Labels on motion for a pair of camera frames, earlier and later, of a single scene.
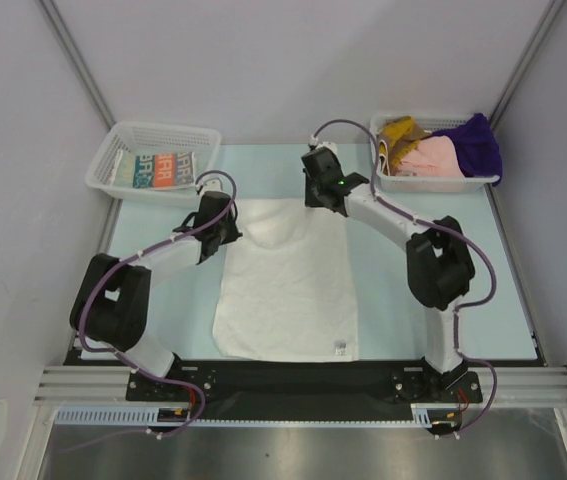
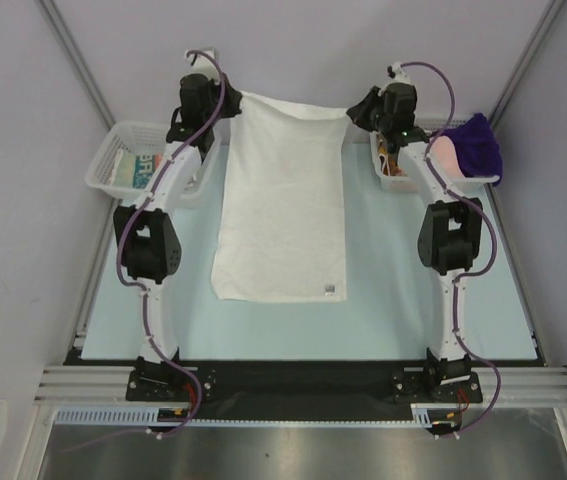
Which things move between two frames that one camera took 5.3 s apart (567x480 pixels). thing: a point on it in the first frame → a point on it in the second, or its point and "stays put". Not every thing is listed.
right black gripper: [314, 195] → [363, 109]
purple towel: [477, 147] stays put
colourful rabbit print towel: [163, 171] stays put
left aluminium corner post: [60, 31] stays put
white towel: [288, 290] → [281, 223]
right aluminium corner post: [553, 10] stays put
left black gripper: [233, 233] → [232, 98]
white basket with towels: [436, 153] stays put
